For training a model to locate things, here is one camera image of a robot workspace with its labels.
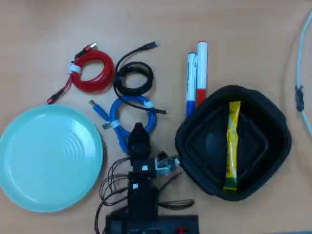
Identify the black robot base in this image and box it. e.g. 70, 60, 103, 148
105, 211, 200, 234

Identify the white marker with red cap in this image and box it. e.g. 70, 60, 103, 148
195, 41, 209, 107

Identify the black square collapsible bowl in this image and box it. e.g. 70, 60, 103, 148
175, 84, 293, 202

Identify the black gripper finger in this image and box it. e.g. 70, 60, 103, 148
139, 123, 151, 156
128, 123, 140, 156

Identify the brown robot wire bundle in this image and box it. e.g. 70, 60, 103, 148
94, 156, 195, 234

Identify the white cable with black joint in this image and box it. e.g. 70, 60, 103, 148
295, 11, 312, 137

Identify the red charging cable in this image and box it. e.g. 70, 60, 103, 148
46, 42, 116, 105

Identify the white marker with blue cap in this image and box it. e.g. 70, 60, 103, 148
185, 52, 197, 118

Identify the light green round bowl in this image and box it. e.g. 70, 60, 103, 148
0, 104, 105, 213

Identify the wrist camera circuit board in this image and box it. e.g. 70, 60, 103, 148
156, 151, 182, 176

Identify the blue coiled charging cable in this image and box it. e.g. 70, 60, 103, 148
89, 95, 157, 155

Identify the yellow stick sachet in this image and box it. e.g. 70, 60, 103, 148
223, 101, 241, 192

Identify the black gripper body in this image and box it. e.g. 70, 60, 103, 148
130, 156, 156, 177

